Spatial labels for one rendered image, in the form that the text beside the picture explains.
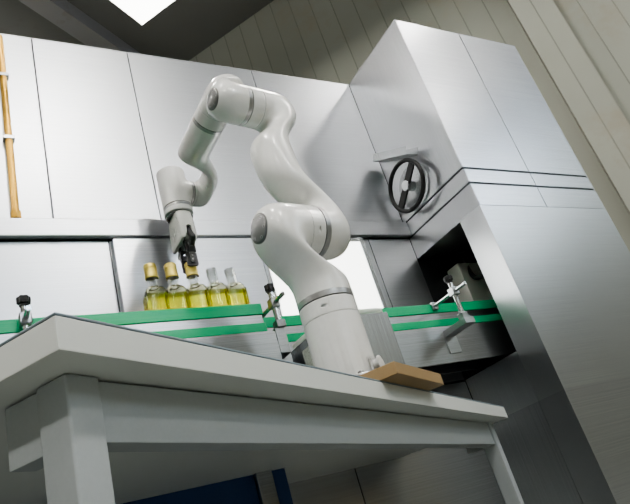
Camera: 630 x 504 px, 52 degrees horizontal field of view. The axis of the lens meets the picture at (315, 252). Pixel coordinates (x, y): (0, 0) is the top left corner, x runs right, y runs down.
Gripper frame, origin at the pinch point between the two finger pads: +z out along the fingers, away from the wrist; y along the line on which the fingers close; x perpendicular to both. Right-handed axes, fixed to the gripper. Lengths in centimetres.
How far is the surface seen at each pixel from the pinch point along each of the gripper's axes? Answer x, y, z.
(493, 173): 113, 21, -21
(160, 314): -15.8, 13.8, 21.2
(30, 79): -34, -15, -78
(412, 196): 98, -6, -29
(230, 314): 2.1, 13.5, 22.6
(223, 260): 16.2, -12.4, -7.3
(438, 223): 98, 0, -13
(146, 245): -7.3, -12.0, -13.1
